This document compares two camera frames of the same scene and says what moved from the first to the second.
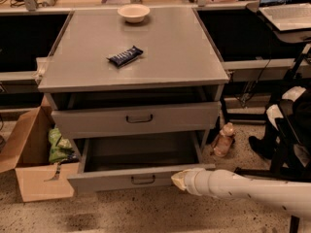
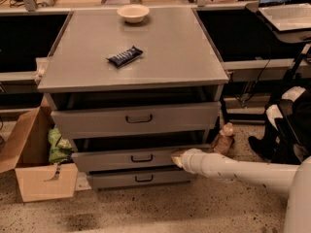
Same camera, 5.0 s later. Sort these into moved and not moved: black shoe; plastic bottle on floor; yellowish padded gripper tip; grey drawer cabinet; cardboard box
Moved: yellowish padded gripper tip
Not moved: plastic bottle on floor; cardboard box; grey drawer cabinet; black shoe
